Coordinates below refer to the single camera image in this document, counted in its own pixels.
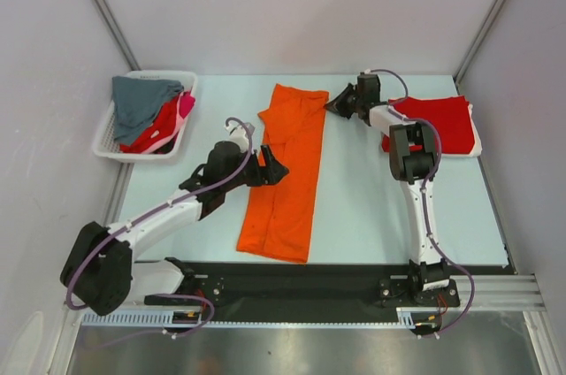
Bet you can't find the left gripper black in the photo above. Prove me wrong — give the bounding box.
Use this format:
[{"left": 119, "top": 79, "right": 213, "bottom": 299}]
[{"left": 222, "top": 144, "right": 287, "bottom": 192}]

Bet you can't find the orange t shirt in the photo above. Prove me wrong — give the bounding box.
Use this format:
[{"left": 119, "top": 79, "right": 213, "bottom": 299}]
[{"left": 236, "top": 84, "right": 329, "bottom": 264}]

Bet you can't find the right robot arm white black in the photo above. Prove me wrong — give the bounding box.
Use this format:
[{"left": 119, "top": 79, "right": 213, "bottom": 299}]
[{"left": 325, "top": 70, "right": 450, "bottom": 305}]

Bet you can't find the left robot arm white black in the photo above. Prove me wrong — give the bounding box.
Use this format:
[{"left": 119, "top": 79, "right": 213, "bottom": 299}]
[{"left": 60, "top": 141, "right": 289, "bottom": 316}]

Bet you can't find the folded red t shirt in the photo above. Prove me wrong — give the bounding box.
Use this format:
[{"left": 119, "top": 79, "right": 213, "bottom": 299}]
[{"left": 392, "top": 96, "right": 481, "bottom": 157}]

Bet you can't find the pink t shirt in basket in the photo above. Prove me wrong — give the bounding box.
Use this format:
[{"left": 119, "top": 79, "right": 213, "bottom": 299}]
[{"left": 177, "top": 90, "right": 195, "bottom": 119}]

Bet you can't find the red t shirt in basket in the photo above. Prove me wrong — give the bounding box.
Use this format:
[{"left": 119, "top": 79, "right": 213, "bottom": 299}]
[{"left": 119, "top": 97, "right": 185, "bottom": 154}]

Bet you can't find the folded white t shirt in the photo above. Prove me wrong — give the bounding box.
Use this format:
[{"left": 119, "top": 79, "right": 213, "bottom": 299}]
[{"left": 437, "top": 96, "right": 482, "bottom": 157}]

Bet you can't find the grey t shirt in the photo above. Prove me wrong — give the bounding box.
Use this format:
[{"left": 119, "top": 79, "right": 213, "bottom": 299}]
[{"left": 111, "top": 76, "right": 184, "bottom": 146}]

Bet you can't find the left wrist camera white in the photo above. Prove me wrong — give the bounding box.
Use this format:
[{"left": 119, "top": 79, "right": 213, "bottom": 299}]
[{"left": 225, "top": 120, "right": 255, "bottom": 152}]

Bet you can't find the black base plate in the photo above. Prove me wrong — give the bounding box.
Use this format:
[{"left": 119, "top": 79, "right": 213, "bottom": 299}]
[{"left": 144, "top": 262, "right": 460, "bottom": 324}]

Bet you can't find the left corner aluminium post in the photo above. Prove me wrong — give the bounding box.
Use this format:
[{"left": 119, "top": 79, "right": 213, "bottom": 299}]
[{"left": 91, "top": 0, "right": 141, "bottom": 71}]

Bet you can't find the white slotted cable duct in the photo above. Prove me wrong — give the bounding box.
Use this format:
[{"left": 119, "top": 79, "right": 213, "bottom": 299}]
[{"left": 81, "top": 306, "right": 443, "bottom": 328}]

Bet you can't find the aluminium rail frame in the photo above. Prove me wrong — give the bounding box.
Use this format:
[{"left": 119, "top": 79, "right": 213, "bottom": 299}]
[{"left": 63, "top": 272, "right": 545, "bottom": 312}]

